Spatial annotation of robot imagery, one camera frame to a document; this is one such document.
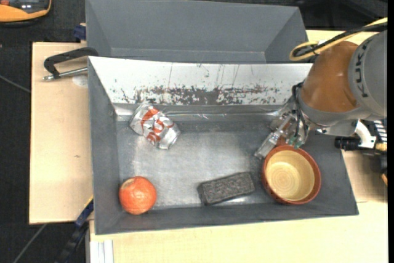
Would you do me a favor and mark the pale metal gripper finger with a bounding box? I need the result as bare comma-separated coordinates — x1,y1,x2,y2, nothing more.
269,113,292,134
254,131,285,161

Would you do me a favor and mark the red-brown bowl with yellow inside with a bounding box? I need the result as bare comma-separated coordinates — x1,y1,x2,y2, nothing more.
261,144,323,206

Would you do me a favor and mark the dark grey flat block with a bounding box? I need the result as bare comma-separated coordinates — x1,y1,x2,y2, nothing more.
196,171,256,207

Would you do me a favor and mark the grey metal bin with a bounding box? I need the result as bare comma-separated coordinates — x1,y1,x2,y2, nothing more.
84,0,360,236

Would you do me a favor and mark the crushed silver and red can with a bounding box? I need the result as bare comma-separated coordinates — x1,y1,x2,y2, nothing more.
129,103,182,150

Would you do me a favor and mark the orange fruit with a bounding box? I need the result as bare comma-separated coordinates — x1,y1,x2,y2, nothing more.
118,176,158,216

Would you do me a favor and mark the pale wood flat board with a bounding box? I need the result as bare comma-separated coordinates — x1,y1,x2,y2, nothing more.
28,41,95,225

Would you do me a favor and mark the black cylinder on white bracket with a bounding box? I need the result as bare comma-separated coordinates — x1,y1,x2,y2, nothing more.
334,119,388,152

